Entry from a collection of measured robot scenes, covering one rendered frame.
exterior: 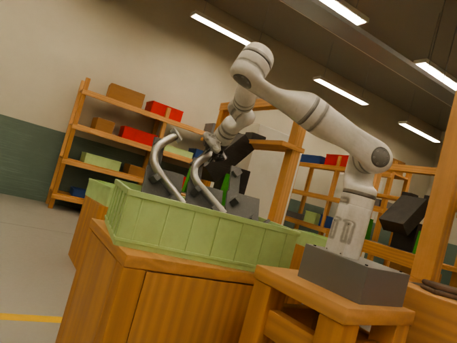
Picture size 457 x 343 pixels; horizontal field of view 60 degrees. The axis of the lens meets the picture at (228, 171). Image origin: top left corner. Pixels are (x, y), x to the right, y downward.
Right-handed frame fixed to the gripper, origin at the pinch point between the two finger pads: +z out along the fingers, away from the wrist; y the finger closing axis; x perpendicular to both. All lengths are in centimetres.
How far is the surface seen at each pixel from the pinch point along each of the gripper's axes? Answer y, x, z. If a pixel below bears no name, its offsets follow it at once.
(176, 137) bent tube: 10.2, 12.5, -7.9
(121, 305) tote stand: -29, 63, -14
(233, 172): -11.0, -6.0, 1.6
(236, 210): -24.5, 2.2, 4.6
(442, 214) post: -78, -67, -20
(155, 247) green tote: -21, 46, -14
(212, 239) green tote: -29.2, 29.5, -15.6
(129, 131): 225, -216, 462
